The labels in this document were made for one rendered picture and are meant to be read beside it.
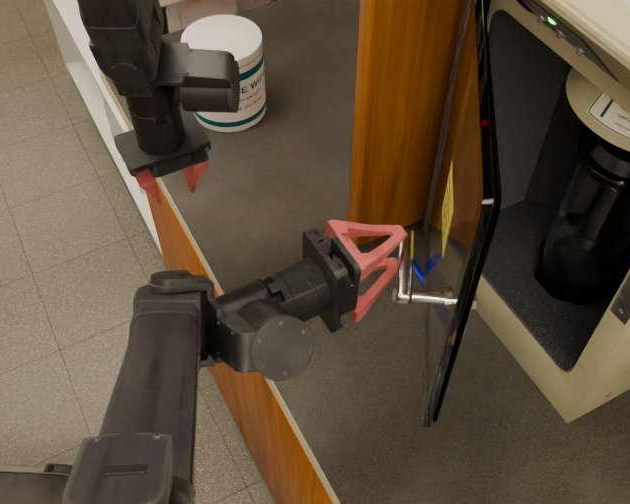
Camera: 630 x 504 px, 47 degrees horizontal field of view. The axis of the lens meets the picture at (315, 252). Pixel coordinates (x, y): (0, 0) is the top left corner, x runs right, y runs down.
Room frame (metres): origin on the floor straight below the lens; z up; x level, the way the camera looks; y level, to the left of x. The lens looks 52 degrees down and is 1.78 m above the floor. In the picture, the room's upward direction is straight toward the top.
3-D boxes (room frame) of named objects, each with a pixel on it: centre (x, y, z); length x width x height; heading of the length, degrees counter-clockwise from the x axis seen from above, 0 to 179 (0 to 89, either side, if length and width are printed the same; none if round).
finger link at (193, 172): (0.65, 0.18, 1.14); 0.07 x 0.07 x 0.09; 28
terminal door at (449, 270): (0.51, -0.15, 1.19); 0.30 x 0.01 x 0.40; 174
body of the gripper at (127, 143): (0.64, 0.18, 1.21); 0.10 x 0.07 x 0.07; 118
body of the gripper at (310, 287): (0.41, 0.01, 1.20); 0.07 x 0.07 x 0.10; 30
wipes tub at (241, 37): (0.99, 0.15, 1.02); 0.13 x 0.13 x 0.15
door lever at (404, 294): (0.44, -0.11, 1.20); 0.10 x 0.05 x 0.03; 174
